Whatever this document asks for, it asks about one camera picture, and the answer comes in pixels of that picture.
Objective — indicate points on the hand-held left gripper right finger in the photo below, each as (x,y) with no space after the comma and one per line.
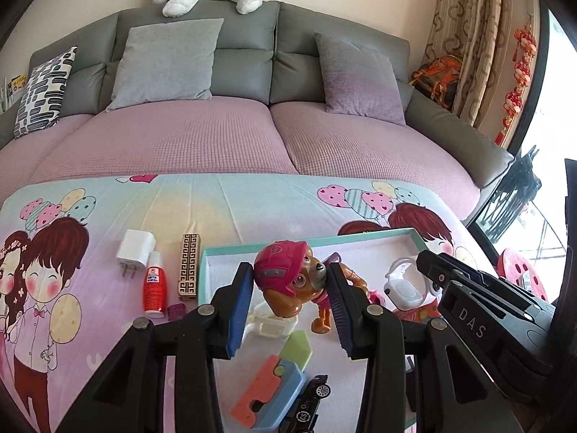
(341,315)

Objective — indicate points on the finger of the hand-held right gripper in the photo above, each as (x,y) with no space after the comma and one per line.
(473,269)
(435,268)

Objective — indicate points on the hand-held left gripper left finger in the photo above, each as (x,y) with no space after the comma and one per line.
(240,311)

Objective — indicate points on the white smart watch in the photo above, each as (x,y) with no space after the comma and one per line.
(405,286)

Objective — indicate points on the cream hair claw clip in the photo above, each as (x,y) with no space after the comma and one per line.
(275,324)

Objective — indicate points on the teal cardboard tray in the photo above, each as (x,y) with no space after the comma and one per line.
(225,257)

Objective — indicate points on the puppy toy figure pink helmet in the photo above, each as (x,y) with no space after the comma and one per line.
(288,279)

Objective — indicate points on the purple plastic clip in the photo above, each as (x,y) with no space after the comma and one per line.
(176,312)

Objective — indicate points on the gold patterned lighter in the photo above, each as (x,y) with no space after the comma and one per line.
(189,266)

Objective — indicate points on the orange blue block toy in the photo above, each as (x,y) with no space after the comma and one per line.
(270,392)

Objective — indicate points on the black toy car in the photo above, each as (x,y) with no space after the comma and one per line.
(309,397)

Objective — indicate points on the red glue bottle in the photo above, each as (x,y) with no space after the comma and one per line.
(154,288)

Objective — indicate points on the white charger plug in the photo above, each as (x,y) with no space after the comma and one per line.
(135,248)

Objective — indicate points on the printed cartoon blanket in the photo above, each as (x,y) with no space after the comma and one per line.
(90,216)

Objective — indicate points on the pink sofa cover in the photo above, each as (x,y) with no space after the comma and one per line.
(180,140)

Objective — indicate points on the orange backpack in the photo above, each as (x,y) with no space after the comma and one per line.
(437,81)

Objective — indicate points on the purple gray cushion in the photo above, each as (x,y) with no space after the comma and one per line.
(360,81)

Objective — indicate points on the red hanging decoration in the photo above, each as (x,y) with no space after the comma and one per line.
(518,72)

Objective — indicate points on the beige patterned curtain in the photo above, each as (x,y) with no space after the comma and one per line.
(469,22)

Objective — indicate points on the light gray cushion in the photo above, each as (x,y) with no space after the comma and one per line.
(164,63)

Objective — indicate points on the gray sofa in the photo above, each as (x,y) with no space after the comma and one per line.
(252,31)

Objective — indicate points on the black white patterned pillow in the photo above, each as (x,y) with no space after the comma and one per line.
(43,92)

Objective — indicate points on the white rack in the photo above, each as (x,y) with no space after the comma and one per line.
(9,92)

